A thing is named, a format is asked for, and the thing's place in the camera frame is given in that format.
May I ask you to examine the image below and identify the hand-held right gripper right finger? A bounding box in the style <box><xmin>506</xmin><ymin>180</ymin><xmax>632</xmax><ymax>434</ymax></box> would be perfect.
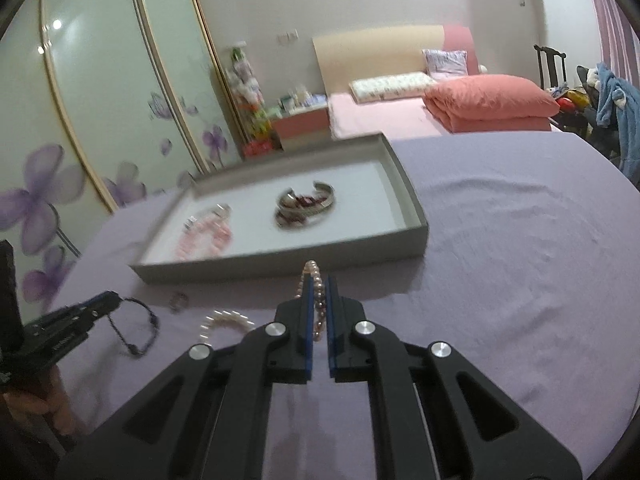
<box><xmin>326</xmin><ymin>275</ymin><xmax>583</xmax><ymax>480</ymax></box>

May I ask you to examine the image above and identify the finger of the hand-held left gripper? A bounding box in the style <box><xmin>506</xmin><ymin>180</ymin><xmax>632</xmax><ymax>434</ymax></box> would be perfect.
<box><xmin>65</xmin><ymin>290</ymin><xmax>123</xmax><ymax>313</ymax></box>
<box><xmin>70</xmin><ymin>302</ymin><xmax>123</xmax><ymax>333</ymax></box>

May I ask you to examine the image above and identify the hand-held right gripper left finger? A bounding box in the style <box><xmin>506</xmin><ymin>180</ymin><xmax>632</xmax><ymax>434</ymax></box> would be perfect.
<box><xmin>55</xmin><ymin>279</ymin><xmax>315</xmax><ymax>480</ymax></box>

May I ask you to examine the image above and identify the black cord bracelet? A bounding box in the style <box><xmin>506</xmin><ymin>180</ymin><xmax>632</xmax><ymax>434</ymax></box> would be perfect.
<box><xmin>107</xmin><ymin>297</ymin><xmax>161</xmax><ymax>358</ymax></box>

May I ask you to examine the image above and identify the small pink pearl bracelet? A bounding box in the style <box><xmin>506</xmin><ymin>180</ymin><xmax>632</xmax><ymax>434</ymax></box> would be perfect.
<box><xmin>297</xmin><ymin>260</ymin><xmax>331</xmax><ymax>343</ymax></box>

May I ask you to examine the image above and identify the purple bead bracelet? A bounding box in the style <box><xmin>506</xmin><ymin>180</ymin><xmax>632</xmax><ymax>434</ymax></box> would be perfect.
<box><xmin>277</xmin><ymin>192</ymin><xmax>326</xmax><ymax>226</ymax></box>

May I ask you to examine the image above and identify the pink bead bracelet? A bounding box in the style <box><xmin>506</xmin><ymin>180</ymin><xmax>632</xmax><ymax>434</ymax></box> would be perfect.
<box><xmin>175</xmin><ymin>203</ymin><xmax>235</xmax><ymax>261</ymax></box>

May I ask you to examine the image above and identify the silver bangle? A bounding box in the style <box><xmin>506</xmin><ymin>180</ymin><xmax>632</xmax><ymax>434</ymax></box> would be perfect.
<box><xmin>275</xmin><ymin>181</ymin><xmax>336</xmax><ymax>229</ymax></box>

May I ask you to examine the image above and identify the grey cardboard box tray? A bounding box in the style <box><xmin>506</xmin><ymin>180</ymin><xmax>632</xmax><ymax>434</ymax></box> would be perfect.
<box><xmin>129</xmin><ymin>132</ymin><xmax>430</xmax><ymax>286</ymax></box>

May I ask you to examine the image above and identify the person's left hand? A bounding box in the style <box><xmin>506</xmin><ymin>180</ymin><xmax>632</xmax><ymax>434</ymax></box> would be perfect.
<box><xmin>2</xmin><ymin>360</ymin><xmax>86</xmax><ymax>436</ymax></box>

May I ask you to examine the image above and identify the purple bed sheet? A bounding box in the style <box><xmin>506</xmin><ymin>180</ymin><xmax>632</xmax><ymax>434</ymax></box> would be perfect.
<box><xmin>50</xmin><ymin>132</ymin><xmax>640</xmax><ymax>480</ymax></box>

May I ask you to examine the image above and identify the pink nightstand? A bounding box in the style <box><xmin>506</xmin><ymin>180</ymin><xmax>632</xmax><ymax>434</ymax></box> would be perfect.
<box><xmin>270</xmin><ymin>107</ymin><xmax>333</xmax><ymax>151</ymax></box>

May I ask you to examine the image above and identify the floral sliding door wardrobe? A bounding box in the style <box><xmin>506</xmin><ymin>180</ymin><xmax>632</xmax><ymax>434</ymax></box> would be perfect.
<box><xmin>0</xmin><ymin>0</ymin><xmax>246</xmax><ymax>311</ymax></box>

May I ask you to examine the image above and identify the plush toy tube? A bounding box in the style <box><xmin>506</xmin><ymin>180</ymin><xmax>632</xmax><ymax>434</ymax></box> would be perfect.
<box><xmin>225</xmin><ymin>45</ymin><xmax>273</xmax><ymax>146</ymax></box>

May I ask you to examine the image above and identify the patterned flat pillow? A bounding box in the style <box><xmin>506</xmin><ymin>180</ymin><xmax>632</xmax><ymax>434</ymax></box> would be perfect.
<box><xmin>349</xmin><ymin>72</ymin><xmax>437</xmax><ymax>103</ymax></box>

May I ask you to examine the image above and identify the bed with pink sheet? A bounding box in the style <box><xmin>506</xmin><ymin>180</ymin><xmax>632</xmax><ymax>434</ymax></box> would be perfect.
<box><xmin>312</xmin><ymin>24</ymin><xmax>566</xmax><ymax>141</ymax></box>

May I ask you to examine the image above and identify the folded coral quilt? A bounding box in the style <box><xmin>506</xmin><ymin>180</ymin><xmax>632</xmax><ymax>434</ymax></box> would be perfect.
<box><xmin>424</xmin><ymin>74</ymin><xmax>560</xmax><ymax>133</ymax></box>

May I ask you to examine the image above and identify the lavender pillow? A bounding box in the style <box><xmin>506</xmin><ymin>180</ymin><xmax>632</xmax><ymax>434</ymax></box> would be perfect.
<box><xmin>422</xmin><ymin>49</ymin><xmax>468</xmax><ymax>78</ymax></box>

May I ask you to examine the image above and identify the dark wooden chair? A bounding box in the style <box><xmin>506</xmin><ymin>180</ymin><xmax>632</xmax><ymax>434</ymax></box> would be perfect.
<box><xmin>534</xmin><ymin>44</ymin><xmax>568</xmax><ymax>92</ymax></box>

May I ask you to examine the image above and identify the blue fleece robe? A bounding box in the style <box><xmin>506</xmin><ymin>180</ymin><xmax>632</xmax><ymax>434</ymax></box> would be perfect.
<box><xmin>595</xmin><ymin>62</ymin><xmax>640</xmax><ymax>173</ymax></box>

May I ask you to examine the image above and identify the pink curtain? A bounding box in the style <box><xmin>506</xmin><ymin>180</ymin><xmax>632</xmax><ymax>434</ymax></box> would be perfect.
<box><xmin>582</xmin><ymin>0</ymin><xmax>640</xmax><ymax>66</ymax></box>

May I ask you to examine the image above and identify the white pearl bracelet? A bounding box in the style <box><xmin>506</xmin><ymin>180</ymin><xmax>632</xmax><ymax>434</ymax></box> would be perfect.
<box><xmin>200</xmin><ymin>310</ymin><xmax>256</xmax><ymax>343</ymax></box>

